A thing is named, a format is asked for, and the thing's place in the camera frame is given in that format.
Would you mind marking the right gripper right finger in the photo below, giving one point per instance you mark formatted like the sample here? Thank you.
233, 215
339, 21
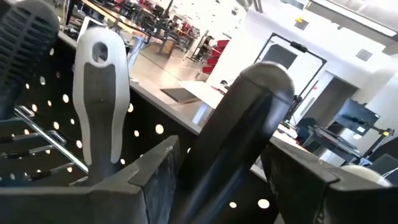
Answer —
311, 202

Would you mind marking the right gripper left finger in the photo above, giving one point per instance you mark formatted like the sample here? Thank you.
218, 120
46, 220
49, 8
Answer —
93, 205

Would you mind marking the black monitor on arm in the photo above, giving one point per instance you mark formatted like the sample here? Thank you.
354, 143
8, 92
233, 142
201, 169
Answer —
354, 116

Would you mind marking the small black desk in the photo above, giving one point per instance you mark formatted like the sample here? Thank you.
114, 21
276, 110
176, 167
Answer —
332, 140

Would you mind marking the black perforated pegboard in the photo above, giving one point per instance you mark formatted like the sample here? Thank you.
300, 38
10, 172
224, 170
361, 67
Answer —
146, 124

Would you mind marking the tan wooden desk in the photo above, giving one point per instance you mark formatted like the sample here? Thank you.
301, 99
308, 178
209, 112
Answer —
149, 71

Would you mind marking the stacked red chairs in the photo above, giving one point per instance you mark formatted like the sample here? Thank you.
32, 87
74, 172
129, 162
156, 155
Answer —
214, 59

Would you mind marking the black door frame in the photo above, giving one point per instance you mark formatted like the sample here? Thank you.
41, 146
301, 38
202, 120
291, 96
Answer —
298, 46

